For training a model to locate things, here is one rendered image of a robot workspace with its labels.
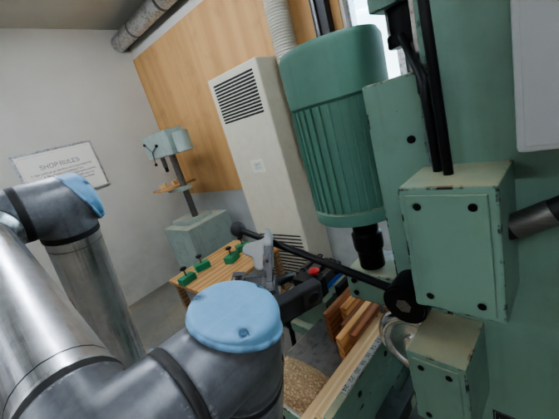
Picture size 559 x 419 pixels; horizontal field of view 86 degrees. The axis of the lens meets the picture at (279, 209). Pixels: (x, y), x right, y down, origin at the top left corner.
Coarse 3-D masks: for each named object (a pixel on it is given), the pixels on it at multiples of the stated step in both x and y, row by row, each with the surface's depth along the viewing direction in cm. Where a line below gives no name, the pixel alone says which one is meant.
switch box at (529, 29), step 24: (528, 0) 21; (552, 0) 21; (528, 24) 22; (552, 24) 21; (528, 48) 22; (552, 48) 21; (528, 72) 23; (552, 72) 22; (528, 96) 23; (552, 96) 22; (528, 120) 24; (552, 120) 23; (528, 144) 24; (552, 144) 24
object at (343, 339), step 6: (366, 306) 67; (360, 312) 66; (354, 318) 65; (348, 324) 64; (354, 324) 64; (342, 330) 62; (348, 330) 62; (342, 336) 61; (348, 336) 62; (342, 342) 60; (348, 342) 62; (342, 348) 61; (348, 348) 62; (342, 354) 62
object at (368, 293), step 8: (352, 264) 66; (384, 264) 62; (392, 264) 61; (368, 272) 61; (376, 272) 60; (384, 272) 60; (392, 272) 59; (352, 280) 63; (384, 280) 58; (392, 280) 57; (352, 288) 65; (360, 288) 63; (368, 288) 62; (376, 288) 60; (352, 296) 66; (360, 296) 64; (368, 296) 63; (376, 296) 61; (384, 304) 60
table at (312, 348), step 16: (384, 256) 96; (320, 320) 76; (304, 336) 72; (320, 336) 71; (288, 352) 68; (304, 352) 67; (320, 352) 66; (336, 352) 65; (320, 368) 62; (336, 368) 61; (384, 368) 58; (400, 368) 63; (384, 384) 58; (368, 400) 53; (288, 416) 56; (368, 416) 54
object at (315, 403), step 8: (368, 328) 63; (368, 336) 61; (360, 344) 60; (352, 352) 58; (344, 360) 57; (344, 368) 56; (336, 376) 54; (328, 384) 53; (320, 392) 52; (320, 400) 51; (312, 408) 50; (304, 416) 49; (312, 416) 49
